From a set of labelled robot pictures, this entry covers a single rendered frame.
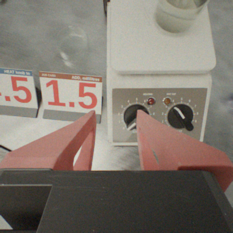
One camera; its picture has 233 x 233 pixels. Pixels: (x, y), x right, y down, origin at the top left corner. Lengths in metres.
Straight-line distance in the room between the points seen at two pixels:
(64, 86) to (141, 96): 0.11
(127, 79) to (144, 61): 0.03
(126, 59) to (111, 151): 0.13
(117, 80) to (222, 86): 0.19
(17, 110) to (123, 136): 0.17
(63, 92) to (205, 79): 0.19
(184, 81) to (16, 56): 0.28
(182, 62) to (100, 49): 0.16
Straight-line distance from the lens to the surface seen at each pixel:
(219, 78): 0.33
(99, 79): 0.24
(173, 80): 0.22
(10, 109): 0.31
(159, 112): 0.22
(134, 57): 0.20
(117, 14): 0.24
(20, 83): 0.29
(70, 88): 0.25
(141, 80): 0.21
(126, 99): 0.21
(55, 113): 0.28
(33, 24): 0.38
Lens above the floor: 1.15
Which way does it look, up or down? 77 degrees down
